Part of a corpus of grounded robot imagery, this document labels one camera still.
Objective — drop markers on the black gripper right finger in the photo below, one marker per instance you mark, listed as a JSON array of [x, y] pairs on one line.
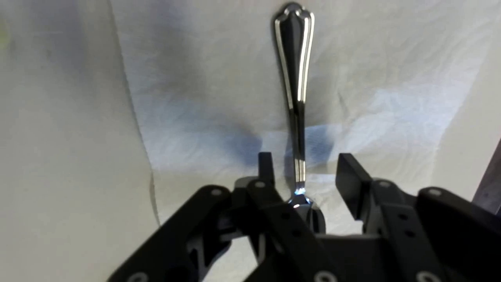
[[396, 225]]

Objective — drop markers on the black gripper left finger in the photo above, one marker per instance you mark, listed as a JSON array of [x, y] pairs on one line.
[[271, 220]]

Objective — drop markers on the silver metal spoon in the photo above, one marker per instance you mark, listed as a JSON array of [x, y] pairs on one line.
[[294, 79]]

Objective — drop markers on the white paper napkin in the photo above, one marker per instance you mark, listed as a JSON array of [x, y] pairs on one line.
[[208, 79]]

